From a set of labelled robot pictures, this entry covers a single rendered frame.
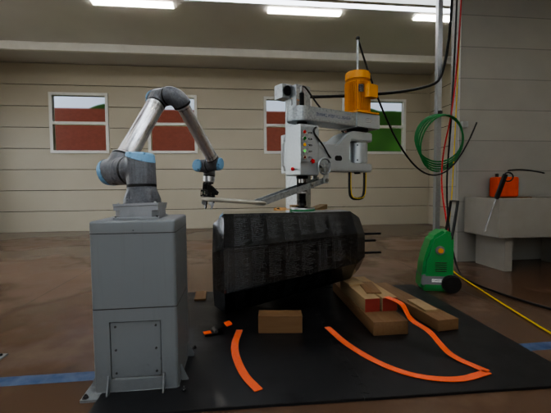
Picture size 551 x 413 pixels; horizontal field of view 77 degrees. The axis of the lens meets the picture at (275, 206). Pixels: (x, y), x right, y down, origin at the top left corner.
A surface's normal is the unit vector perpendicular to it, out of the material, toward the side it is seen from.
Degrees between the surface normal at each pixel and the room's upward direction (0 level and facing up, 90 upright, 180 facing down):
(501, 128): 90
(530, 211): 90
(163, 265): 90
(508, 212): 90
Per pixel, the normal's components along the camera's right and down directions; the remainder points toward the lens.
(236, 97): 0.11, 0.05
